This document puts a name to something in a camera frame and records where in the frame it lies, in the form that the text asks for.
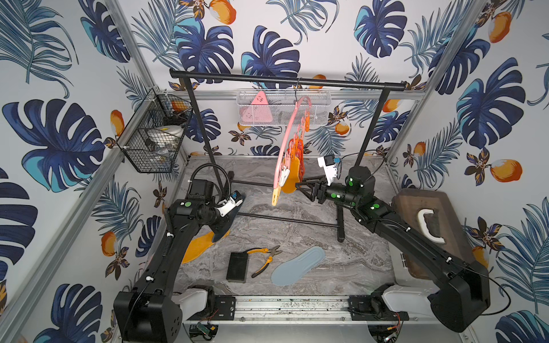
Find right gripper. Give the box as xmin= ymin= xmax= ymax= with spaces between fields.
xmin=296 ymin=174 xmax=360 ymax=210

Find orange insole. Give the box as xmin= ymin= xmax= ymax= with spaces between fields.
xmin=281 ymin=157 xmax=301 ymax=194

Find beige yellow-edged insole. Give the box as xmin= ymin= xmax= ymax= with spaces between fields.
xmin=181 ymin=232 xmax=215 ymax=265

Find light blue insole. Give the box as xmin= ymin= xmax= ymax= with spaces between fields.
xmin=271 ymin=247 xmax=326 ymax=287

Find black clothes rack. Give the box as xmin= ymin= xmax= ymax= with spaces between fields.
xmin=169 ymin=69 xmax=408 ymax=244

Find red patterned insole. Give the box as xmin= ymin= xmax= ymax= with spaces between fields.
xmin=290 ymin=134 xmax=305 ymax=181

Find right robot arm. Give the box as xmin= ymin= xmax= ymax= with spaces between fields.
xmin=296 ymin=167 xmax=490 ymax=333

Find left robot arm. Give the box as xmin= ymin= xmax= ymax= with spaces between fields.
xmin=114 ymin=163 xmax=245 ymax=342

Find pink clip hanger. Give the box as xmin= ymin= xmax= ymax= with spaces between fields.
xmin=272 ymin=96 xmax=313 ymax=206

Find yellow clothes peg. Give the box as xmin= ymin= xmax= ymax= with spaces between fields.
xmin=271 ymin=187 xmax=281 ymax=207

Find small black box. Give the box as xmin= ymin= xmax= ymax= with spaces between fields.
xmin=226 ymin=252 xmax=249 ymax=283

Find white bowl in basket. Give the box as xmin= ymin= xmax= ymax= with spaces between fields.
xmin=145 ymin=125 xmax=183 ymax=150

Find pink triangle item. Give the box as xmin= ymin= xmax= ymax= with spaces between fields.
xmin=240 ymin=91 xmax=273 ymax=125

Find brown plastic toolbox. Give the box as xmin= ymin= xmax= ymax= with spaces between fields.
xmin=389 ymin=188 xmax=476 ymax=287

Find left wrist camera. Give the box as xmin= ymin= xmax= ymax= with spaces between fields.
xmin=215 ymin=191 xmax=245 ymax=217

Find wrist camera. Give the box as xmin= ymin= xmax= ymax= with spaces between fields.
xmin=317 ymin=154 xmax=340 ymax=186
xmin=215 ymin=191 xmax=245 ymax=217

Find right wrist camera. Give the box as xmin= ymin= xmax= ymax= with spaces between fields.
xmin=317 ymin=154 xmax=340 ymax=186

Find yellow handled pliers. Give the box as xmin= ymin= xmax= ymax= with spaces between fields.
xmin=244 ymin=245 xmax=283 ymax=278

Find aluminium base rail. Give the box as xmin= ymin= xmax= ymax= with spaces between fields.
xmin=168 ymin=295 xmax=437 ymax=324

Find clear wall shelf basket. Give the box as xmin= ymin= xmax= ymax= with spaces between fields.
xmin=236 ymin=89 xmax=332 ymax=127

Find black wire basket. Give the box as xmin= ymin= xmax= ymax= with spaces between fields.
xmin=116 ymin=89 xmax=192 ymax=174

